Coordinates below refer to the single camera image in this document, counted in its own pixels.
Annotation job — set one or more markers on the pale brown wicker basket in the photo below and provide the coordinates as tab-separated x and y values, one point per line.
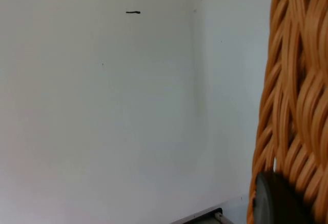
294	80

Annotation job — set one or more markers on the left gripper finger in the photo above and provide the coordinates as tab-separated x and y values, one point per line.
274	201

